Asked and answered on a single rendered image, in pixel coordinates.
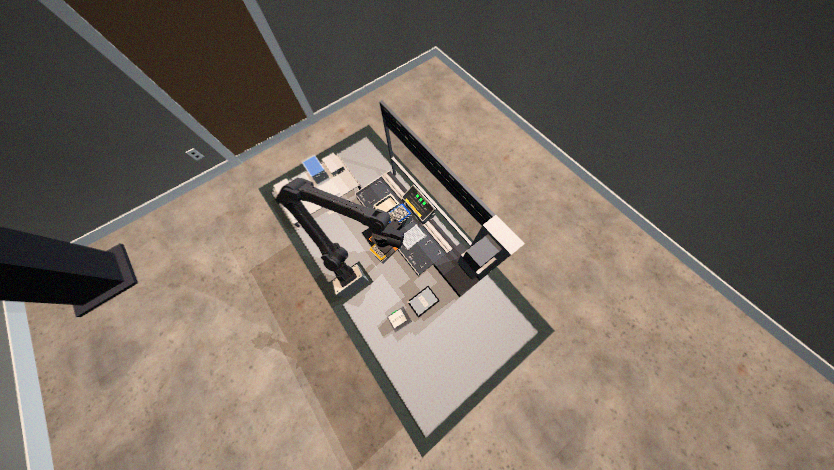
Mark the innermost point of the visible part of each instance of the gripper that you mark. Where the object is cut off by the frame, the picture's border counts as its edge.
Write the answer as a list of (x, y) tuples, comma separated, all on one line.
[(387, 250)]

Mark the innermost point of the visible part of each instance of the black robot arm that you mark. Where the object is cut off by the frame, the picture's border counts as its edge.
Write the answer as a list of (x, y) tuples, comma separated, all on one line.
[(376, 219)]

